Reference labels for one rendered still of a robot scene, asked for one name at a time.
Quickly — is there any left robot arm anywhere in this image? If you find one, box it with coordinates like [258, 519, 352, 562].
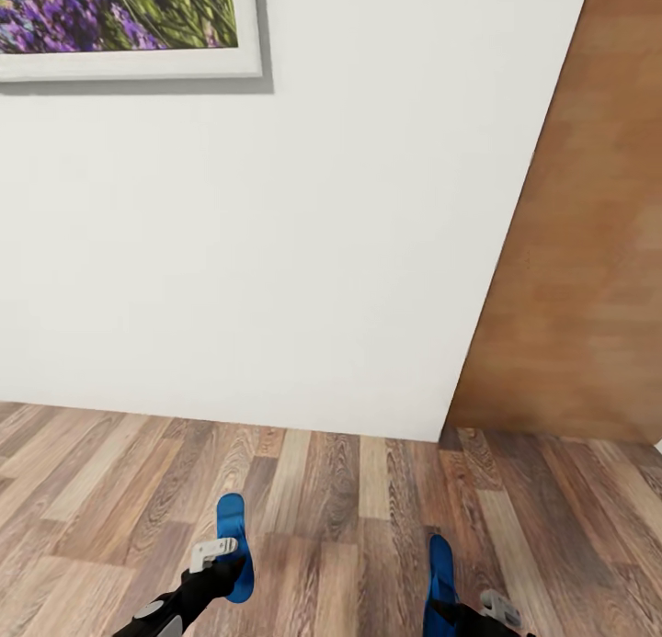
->
[111, 537, 246, 637]

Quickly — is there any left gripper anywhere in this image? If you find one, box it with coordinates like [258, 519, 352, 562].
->
[181, 553, 246, 617]

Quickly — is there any sandal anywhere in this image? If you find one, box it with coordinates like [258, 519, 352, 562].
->
[422, 534, 460, 637]
[213, 493, 255, 604]

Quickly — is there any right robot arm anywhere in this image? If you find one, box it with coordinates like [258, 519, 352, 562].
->
[429, 587, 538, 637]

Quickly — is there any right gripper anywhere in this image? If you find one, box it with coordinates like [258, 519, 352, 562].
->
[429, 599, 511, 637]

